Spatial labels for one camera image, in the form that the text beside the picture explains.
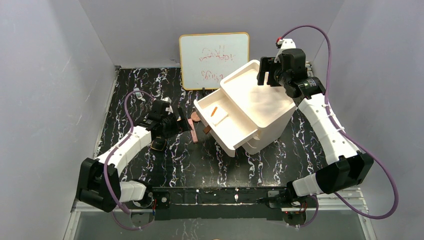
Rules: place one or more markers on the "white square makeup palette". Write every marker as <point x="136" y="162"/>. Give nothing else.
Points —
<point x="217" y="115"/>

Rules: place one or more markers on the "aluminium rail frame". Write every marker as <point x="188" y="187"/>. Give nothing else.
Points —
<point x="331" y="221"/>

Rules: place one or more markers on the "small light blue eraser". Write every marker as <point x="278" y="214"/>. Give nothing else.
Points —
<point x="138" y="94"/>

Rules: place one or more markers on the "round pink makeup compact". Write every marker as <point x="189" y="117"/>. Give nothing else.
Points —
<point x="194" y="117"/>

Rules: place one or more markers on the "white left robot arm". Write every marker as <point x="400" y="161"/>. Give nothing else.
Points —
<point x="99" y="183"/>

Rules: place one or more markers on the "white drawer organizer box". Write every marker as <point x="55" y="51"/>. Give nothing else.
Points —
<point x="268" y="108"/>

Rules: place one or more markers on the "black gold compact case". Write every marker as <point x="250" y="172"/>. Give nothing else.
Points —
<point x="159" y="144"/>

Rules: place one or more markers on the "white top drawer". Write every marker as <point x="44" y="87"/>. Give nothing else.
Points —
<point x="235" y="130"/>

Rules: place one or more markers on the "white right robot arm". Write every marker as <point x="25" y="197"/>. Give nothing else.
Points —
<point x="346" y="166"/>

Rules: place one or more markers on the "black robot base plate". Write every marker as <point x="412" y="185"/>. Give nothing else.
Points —
<point x="269" y="203"/>

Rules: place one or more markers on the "brown leather drawer pull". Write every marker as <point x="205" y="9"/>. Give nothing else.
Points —
<point x="207" y="129"/>

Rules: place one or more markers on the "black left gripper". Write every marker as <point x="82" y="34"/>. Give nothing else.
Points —
<point x="180" y="118"/>

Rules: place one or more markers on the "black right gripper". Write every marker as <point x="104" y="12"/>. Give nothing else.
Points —
<point x="268" y="71"/>

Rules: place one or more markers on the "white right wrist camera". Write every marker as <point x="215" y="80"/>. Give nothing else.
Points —
<point x="284" y="44"/>

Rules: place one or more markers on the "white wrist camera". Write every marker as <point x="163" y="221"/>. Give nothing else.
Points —
<point x="167" y="103"/>
<point x="284" y="44"/>

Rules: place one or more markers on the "pink rectangular makeup stick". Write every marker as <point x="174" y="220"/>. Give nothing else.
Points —
<point x="192" y="131"/>

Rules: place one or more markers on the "yellow framed whiteboard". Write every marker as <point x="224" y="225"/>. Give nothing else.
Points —
<point x="206" y="59"/>

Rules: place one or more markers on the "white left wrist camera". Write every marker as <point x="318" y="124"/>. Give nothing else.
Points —
<point x="167" y="103"/>

